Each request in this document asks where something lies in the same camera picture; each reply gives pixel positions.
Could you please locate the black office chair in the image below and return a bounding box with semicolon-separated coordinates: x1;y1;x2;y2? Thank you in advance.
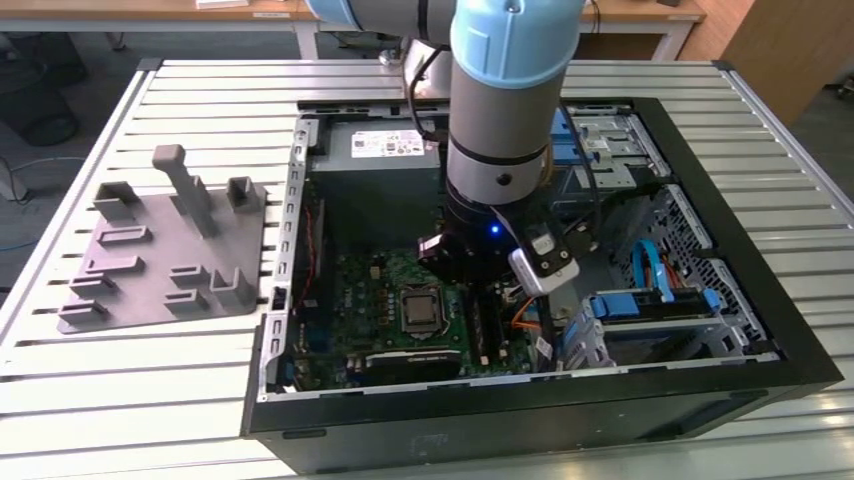
0;32;89;147

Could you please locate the red wire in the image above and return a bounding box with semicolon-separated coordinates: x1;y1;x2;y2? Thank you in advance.
302;203;320;307

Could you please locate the orange wire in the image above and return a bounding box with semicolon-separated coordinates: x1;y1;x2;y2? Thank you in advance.
509;297;543;332

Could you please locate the blue empty disk carrier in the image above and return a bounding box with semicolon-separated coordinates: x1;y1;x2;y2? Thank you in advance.
549;107;595;165

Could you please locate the black cable bundle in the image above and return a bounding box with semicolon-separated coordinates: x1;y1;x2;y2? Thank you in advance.
585;183;663;236

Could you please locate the black open PC case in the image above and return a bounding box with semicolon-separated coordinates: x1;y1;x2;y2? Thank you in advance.
238;94;843;474

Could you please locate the black graphics card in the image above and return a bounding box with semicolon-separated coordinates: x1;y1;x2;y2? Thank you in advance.
358;349;463;385

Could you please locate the wooden cabinet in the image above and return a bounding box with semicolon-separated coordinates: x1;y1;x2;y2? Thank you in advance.
679;0;854;127

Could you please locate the black camera cable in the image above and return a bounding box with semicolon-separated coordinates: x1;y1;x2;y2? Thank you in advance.
401;42;449;147

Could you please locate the blue wire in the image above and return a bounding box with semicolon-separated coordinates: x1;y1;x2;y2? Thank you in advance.
629;238;675;304

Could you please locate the CPU socket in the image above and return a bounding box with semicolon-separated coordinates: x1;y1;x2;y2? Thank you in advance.
396;284;449;341

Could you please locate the grey power supply unit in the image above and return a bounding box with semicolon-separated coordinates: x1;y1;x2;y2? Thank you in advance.
306;122;449;251

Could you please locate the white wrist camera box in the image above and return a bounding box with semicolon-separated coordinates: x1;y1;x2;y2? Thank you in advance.
505;235;581;297

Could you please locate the black RAM slot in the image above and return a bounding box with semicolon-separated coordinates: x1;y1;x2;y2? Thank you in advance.
464;292;480;362

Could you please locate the grey parts rack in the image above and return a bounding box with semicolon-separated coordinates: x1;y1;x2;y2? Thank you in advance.
56;144;272;335

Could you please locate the metal disk bay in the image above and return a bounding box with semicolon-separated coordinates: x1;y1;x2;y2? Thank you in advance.
559;293;779;369

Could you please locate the silver CPU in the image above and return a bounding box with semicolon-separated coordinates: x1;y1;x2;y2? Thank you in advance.
400;294;441;326

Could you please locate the green motherboard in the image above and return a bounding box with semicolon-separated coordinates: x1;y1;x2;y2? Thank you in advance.
292;247;555;389

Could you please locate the wooden desk white frame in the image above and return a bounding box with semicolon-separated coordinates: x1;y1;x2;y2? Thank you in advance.
0;0;707;62

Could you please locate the metal drive cage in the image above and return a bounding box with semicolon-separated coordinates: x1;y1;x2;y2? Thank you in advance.
545;102;669;221

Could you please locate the hard disk in blue carrier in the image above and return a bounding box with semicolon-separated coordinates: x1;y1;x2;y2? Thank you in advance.
585;288;719;322

